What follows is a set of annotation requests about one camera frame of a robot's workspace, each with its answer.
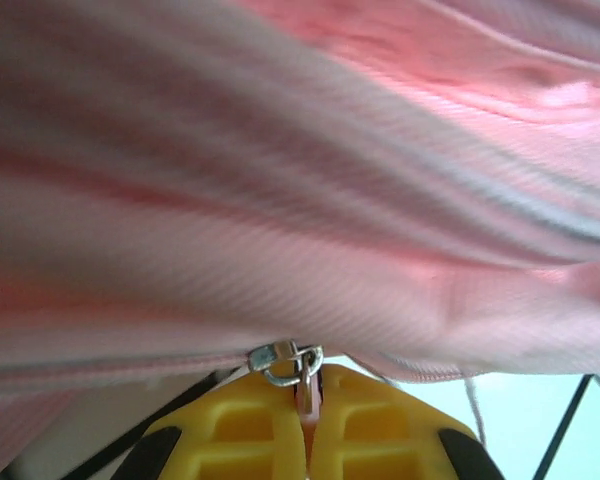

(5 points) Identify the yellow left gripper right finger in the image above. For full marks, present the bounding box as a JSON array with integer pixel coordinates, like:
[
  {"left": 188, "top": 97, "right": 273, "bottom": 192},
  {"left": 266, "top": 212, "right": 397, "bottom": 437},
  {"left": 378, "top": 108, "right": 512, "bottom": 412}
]
[{"left": 312, "top": 363, "right": 504, "bottom": 480}]

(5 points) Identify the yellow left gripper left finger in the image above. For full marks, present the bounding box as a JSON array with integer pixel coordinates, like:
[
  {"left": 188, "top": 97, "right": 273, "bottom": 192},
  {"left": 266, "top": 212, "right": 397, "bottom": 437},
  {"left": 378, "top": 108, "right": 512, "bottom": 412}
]
[{"left": 94, "top": 378, "right": 309, "bottom": 480}]

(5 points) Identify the pink backpack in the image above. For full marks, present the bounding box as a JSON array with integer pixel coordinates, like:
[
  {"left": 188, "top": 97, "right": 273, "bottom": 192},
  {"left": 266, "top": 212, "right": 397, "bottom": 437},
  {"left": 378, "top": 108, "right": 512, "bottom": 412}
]
[{"left": 0, "top": 0, "right": 600, "bottom": 480}]

